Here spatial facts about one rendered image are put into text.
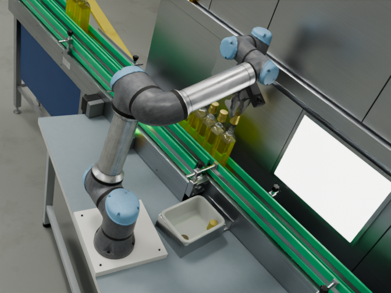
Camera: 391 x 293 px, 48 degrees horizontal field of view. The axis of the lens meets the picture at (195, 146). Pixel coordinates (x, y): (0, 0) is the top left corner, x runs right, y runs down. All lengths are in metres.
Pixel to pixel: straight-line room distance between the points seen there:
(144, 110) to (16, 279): 1.46
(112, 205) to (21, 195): 1.42
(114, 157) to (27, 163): 1.61
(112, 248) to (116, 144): 0.38
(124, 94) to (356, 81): 0.77
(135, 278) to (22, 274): 0.99
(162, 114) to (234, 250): 0.77
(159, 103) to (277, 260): 0.82
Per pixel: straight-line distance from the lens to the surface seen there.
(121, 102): 1.35
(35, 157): 3.08
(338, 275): 1.74
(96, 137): 2.11
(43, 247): 2.60
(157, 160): 1.94
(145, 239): 1.70
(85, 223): 1.71
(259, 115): 1.81
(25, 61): 3.06
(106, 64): 2.30
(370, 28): 1.54
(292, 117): 1.71
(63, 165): 1.96
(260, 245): 1.78
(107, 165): 1.50
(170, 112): 1.26
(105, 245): 1.60
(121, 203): 1.49
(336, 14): 1.59
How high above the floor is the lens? 2.11
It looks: 38 degrees down
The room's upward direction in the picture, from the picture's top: 19 degrees clockwise
